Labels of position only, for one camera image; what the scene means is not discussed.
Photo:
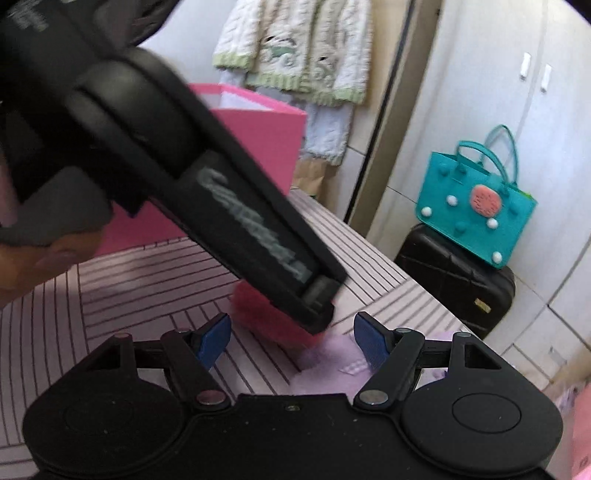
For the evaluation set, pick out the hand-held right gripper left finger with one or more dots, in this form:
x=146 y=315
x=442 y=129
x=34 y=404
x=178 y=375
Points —
x=214 y=339

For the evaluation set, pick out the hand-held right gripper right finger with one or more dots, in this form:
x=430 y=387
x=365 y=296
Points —
x=371 y=344

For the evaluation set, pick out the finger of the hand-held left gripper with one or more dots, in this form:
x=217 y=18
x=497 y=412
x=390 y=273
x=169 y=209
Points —
x=325 y=290

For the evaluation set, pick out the pink strawberry plush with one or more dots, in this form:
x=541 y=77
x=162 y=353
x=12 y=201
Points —
x=268 y=323

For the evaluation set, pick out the pink storage box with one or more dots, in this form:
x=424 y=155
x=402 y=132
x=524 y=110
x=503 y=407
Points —
x=258 y=152

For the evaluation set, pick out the person's left hand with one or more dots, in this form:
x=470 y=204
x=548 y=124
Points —
x=37 y=267

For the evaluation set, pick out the light purple cloth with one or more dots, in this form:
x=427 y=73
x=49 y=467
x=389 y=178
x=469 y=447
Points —
x=328 y=364

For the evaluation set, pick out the striped tablecloth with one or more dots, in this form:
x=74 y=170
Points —
x=138 y=286

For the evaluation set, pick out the black suitcase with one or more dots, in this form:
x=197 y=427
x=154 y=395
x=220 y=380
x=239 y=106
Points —
x=443 y=267

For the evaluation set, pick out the brown paper bag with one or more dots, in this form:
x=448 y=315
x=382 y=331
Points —
x=309 y=177

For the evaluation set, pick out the light blue knit garment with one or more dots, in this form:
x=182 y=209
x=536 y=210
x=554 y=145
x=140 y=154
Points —
x=325 y=134

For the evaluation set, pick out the teal felt tote bag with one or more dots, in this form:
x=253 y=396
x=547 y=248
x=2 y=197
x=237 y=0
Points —
x=461 y=194

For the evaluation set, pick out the white knit sweater green trim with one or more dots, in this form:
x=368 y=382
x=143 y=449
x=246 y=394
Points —
x=295 y=46

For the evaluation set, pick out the pink paper bag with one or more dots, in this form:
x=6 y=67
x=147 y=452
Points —
x=584 y=443

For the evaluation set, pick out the white wardrobe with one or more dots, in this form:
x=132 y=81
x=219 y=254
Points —
x=485 y=69

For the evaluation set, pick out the dark door frame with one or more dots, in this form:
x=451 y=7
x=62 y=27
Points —
x=375 y=138

